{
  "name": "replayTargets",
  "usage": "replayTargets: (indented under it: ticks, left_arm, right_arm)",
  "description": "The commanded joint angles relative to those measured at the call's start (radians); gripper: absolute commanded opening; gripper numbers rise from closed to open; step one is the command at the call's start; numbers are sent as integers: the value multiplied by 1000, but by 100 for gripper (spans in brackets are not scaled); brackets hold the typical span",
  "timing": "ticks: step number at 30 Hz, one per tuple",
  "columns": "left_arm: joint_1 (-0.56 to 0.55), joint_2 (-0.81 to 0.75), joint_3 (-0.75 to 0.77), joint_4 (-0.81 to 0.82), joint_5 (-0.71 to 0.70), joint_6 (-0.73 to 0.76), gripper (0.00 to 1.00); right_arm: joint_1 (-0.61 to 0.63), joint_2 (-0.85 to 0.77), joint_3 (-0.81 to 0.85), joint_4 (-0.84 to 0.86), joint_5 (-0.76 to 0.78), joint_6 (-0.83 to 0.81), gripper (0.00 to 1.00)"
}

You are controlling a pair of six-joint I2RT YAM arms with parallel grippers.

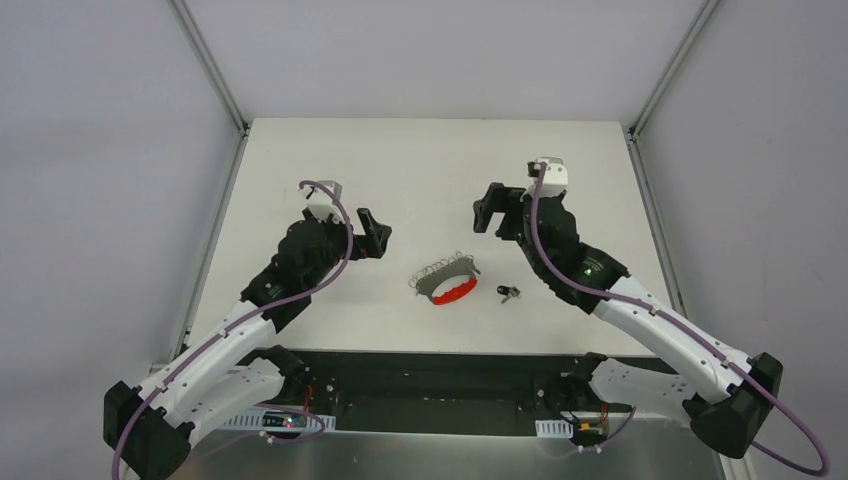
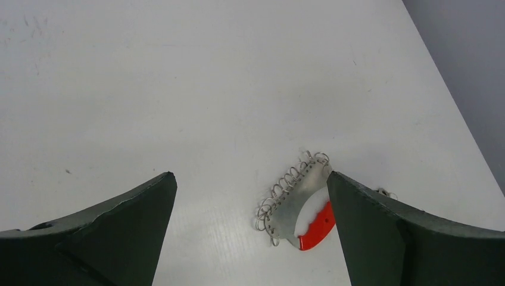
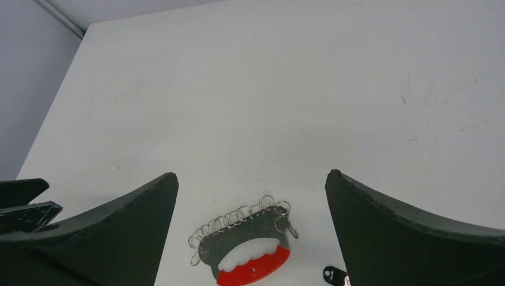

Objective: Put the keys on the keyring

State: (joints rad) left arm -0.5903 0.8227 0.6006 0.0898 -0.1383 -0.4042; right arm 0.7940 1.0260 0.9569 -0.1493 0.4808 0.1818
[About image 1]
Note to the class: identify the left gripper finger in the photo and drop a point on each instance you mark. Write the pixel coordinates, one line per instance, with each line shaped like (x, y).
(371, 250)
(375, 234)

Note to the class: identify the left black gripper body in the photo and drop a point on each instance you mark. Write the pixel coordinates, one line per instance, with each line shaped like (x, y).
(357, 234)

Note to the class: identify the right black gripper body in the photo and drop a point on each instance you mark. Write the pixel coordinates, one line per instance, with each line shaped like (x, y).
(506, 213)

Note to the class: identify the grey red keyring holder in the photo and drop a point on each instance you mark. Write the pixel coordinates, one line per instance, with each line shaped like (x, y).
(447, 280)

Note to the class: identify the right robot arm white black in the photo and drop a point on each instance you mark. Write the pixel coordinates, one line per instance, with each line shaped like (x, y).
(718, 391)

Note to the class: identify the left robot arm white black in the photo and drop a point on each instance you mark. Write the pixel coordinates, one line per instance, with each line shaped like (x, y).
(153, 427)

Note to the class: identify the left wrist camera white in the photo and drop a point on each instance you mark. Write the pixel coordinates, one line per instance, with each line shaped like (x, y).
(319, 198)

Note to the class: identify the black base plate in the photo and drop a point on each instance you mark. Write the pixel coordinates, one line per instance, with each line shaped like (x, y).
(440, 393)

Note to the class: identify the left white slotted cable duct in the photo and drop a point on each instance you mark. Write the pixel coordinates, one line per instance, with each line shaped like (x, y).
(258, 419)

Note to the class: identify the white slotted cable duct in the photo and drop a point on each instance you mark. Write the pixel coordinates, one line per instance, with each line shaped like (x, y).
(258, 419)
(557, 429)

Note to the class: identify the right white slotted cable duct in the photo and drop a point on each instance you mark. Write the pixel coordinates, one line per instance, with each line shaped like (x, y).
(557, 429)

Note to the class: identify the right aluminium frame post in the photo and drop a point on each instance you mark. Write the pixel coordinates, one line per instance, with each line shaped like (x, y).
(693, 33)

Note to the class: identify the aluminium frame post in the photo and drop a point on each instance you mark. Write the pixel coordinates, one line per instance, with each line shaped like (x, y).
(204, 55)
(693, 33)

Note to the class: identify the left aluminium frame post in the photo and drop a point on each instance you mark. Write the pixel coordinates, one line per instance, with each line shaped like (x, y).
(204, 55)

